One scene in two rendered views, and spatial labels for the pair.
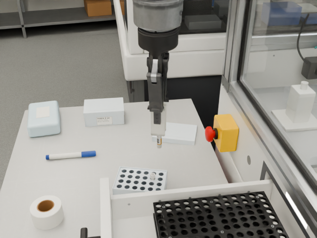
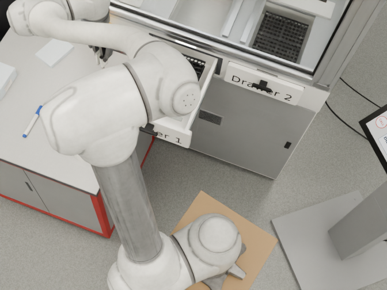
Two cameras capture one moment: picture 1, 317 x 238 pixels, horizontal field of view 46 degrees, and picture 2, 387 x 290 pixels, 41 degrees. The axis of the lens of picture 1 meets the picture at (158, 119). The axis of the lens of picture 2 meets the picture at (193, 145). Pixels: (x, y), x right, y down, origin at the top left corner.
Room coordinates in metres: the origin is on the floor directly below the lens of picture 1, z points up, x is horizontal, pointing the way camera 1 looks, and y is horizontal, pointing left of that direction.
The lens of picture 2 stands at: (0.00, 0.79, 2.49)
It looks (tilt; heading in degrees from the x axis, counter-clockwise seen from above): 65 degrees down; 290
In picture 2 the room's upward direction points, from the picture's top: 9 degrees clockwise
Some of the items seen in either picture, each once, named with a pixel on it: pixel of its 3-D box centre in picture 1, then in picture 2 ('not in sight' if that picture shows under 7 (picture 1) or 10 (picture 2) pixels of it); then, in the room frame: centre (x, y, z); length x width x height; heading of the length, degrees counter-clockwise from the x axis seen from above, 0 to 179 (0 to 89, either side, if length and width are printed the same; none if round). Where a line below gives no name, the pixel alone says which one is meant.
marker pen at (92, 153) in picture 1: (70, 155); (33, 121); (0.83, 0.25, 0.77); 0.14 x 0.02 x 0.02; 98
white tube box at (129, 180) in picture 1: (140, 184); not in sight; (0.70, 0.04, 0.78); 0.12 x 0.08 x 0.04; 83
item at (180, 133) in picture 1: (175, 132); (54, 51); (0.94, -0.05, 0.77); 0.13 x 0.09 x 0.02; 80
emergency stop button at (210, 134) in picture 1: (211, 133); not in sight; (0.78, -0.13, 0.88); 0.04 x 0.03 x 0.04; 8
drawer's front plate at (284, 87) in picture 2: not in sight; (262, 83); (0.15, -0.27, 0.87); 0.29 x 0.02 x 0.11; 8
